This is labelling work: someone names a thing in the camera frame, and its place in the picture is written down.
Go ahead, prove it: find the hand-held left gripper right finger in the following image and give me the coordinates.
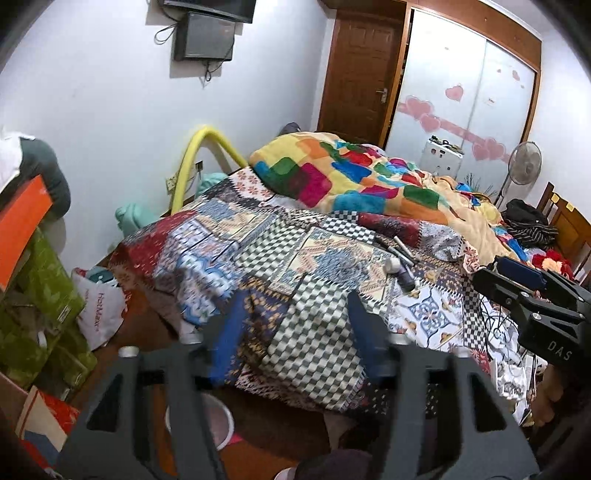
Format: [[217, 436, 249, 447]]
[[346, 292, 541, 480]]

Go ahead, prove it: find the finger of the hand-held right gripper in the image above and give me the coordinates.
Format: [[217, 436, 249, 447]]
[[472, 267, 585, 326], [492, 255, 578, 298]]

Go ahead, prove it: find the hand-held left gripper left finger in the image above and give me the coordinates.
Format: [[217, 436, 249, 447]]
[[55, 292, 259, 480]]

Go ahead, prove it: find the red plush item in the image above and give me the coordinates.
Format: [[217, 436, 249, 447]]
[[531, 249, 576, 281]]

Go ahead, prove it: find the black striped clothing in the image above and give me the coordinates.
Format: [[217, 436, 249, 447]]
[[500, 198, 562, 248]]

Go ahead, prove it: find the patchwork bed sheet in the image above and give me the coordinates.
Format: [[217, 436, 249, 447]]
[[108, 166, 532, 414]]

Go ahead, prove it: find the standing fan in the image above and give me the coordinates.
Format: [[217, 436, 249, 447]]
[[498, 141, 542, 209]]

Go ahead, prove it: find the white plastic bag red print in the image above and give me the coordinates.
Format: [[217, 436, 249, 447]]
[[71, 268, 129, 352]]

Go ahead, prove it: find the small white cabinet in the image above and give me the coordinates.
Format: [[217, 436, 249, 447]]
[[423, 137, 464, 179]]

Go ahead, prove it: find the teal pillow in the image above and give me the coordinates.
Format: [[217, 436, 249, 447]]
[[196, 172, 228, 198], [114, 203, 158, 237]]

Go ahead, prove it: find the green leaf print box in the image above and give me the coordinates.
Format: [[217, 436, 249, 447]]
[[34, 323, 99, 400], [11, 228, 87, 332], [0, 302, 65, 389]]

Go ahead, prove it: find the colourful block pattern blanket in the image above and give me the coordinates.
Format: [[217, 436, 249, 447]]
[[249, 131, 532, 264]]

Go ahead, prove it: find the pink heart sticker strip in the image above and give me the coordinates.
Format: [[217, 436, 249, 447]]
[[398, 83, 509, 162]]

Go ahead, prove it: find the yellow foam tube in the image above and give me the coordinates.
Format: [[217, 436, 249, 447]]
[[170, 128, 250, 215]]

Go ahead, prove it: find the red floral paper bag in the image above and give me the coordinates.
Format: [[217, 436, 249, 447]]
[[15, 385, 82, 468]]

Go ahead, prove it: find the white sliding door wardrobe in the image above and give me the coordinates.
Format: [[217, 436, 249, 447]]
[[385, 0, 541, 182]]

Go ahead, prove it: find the brown cardboard box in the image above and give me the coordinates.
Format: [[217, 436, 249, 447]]
[[0, 371, 31, 433]]

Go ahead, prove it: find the orange board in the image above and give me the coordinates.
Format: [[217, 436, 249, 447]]
[[0, 175, 52, 292]]

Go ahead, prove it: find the dark grey cushion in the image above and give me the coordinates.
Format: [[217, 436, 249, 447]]
[[18, 138, 73, 216]]

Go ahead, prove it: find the brown wooden door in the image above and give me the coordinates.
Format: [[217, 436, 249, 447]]
[[318, 17, 405, 148]]

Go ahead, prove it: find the white cloth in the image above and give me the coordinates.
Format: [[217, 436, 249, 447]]
[[0, 127, 38, 191]]

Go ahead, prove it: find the black wall cable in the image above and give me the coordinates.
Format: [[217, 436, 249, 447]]
[[202, 58, 228, 85], [154, 19, 180, 45]]

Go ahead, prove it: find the black wall box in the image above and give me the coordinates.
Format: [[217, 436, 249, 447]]
[[172, 11, 237, 63]]

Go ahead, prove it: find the black wall television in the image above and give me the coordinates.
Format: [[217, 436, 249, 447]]
[[157, 0, 257, 24]]

